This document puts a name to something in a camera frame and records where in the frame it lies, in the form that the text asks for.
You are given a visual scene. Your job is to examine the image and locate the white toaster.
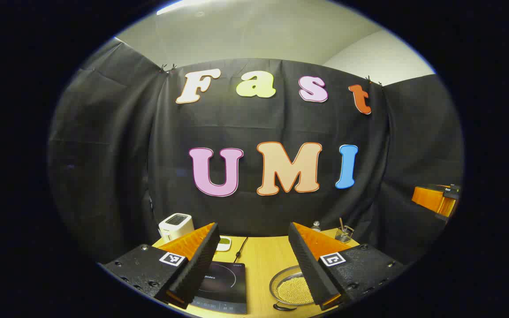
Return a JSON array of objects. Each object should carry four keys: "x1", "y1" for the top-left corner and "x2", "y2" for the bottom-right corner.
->
[{"x1": 158, "y1": 213, "x2": 195, "y2": 242}]

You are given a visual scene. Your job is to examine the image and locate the steel pot with black handles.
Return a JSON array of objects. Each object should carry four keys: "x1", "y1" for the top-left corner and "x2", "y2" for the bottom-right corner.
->
[{"x1": 269, "y1": 265, "x2": 321, "y2": 312}]

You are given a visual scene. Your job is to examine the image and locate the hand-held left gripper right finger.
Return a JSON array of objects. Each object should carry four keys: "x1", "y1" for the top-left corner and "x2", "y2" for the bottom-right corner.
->
[{"x1": 288, "y1": 222, "x2": 407, "y2": 311}]

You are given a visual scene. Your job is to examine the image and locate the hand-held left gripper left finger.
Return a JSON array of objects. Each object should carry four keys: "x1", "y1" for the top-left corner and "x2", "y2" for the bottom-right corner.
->
[{"x1": 102, "y1": 222, "x2": 221, "y2": 310}]

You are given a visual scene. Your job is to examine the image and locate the clear glass cup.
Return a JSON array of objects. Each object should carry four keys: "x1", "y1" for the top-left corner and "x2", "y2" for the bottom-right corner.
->
[{"x1": 335, "y1": 225, "x2": 354, "y2": 243}]

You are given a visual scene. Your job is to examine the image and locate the black power cable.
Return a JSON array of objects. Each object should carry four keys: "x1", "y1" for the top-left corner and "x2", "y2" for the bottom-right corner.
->
[{"x1": 235, "y1": 237, "x2": 249, "y2": 262}]

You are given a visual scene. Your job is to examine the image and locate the black induction cooktop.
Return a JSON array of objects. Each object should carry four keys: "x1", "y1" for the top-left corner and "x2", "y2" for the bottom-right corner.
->
[{"x1": 190, "y1": 261, "x2": 247, "y2": 315}]

